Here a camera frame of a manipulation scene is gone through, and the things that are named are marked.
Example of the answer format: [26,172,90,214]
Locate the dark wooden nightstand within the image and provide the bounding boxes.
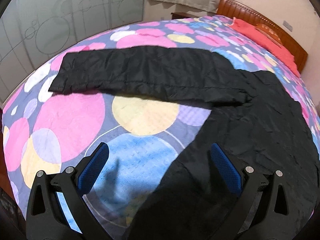
[171,12,199,20]

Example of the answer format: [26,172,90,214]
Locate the black puffer jacket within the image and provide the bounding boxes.
[49,46,319,239]

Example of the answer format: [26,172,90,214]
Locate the white wall socket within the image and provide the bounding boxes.
[283,20,293,32]

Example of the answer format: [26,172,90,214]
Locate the colourful circle-pattern bedspread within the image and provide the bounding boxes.
[2,16,319,239]

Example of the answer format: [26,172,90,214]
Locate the wooden headboard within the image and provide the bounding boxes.
[217,0,308,73]

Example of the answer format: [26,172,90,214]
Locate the frosted glass wardrobe doors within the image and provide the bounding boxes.
[1,0,144,101]

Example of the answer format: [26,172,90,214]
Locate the orange embroidered pillow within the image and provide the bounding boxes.
[255,23,283,45]

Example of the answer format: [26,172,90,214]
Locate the red blanket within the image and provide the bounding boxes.
[230,17,300,77]

